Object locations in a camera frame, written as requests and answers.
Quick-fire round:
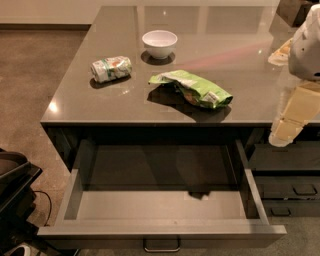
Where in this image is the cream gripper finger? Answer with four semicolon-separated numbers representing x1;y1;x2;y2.
268;82;320;147
268;39;292;66

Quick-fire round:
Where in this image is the green rice chip bag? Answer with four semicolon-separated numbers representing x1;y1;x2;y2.
149;70;233;109

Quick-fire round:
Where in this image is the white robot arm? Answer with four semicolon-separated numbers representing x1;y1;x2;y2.
268;4;320;147

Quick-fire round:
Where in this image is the grey lower side drawer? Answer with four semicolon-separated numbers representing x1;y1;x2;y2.
263;200;320;217

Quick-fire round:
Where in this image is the open grey top drawer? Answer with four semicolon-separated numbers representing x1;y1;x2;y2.
39;141;286;250

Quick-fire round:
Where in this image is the white ceramic bowl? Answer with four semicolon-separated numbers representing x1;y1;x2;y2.
142;30;178;59

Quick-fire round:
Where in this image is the crushed white green can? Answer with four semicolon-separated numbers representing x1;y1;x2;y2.
91;56;132;83

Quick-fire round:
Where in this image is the metal drawer handle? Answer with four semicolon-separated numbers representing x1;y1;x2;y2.
143;239;181;253

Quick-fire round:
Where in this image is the black cable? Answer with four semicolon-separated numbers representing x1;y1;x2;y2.
32;190;53;227

